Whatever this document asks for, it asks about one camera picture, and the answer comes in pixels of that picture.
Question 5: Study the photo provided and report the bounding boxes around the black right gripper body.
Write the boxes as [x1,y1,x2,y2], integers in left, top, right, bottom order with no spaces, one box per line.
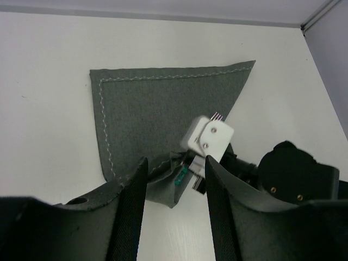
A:
[190,140,340,206]

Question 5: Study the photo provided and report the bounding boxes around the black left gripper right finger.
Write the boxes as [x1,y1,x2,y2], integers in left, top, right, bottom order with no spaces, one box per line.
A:
[205,157,347,260]

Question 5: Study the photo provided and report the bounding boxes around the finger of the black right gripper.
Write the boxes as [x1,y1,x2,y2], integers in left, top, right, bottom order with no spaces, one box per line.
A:
[178,154,207,195]

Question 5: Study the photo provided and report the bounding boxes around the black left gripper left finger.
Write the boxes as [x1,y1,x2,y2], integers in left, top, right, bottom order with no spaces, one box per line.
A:
[1,158,148,260]

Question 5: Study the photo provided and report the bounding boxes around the green handled metal fork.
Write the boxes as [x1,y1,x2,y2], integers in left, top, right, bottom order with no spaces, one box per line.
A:
[175,112,234,191]

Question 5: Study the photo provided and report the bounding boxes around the grey cloth napkin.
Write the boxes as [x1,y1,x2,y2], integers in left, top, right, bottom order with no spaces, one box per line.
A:
[90,60,254,208]

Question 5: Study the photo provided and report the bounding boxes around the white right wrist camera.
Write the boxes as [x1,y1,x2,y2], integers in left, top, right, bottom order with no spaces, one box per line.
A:
[180,112,234,162]

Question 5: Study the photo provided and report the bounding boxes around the aluminium frame post right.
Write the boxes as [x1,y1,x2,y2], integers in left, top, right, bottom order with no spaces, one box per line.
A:
[300,0,343,35]

